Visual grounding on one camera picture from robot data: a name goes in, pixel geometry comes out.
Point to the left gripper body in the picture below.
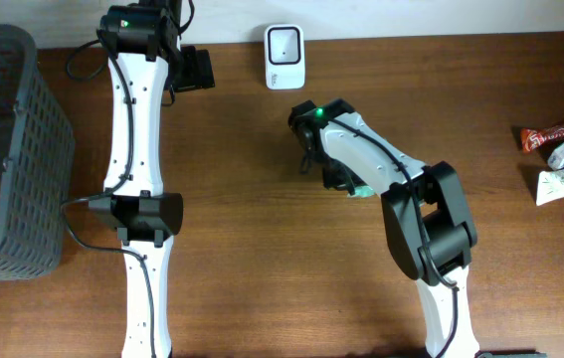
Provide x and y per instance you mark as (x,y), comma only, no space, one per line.
(187,70)

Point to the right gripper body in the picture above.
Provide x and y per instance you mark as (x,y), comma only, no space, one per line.
(339,176)

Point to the teal snack packet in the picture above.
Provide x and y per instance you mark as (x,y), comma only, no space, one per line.
(361,192)

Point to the orange-brown chocolate bar wrapper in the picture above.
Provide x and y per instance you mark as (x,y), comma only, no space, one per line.
(533,138)

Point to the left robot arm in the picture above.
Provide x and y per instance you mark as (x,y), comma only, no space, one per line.
(147,63)

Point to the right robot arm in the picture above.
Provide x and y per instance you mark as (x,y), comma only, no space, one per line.
(428,223)

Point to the white barcode scanner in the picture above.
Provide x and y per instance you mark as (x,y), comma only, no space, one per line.
(284,56)

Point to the grey plastic mesh basket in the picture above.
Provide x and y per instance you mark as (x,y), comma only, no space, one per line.
(37,148)

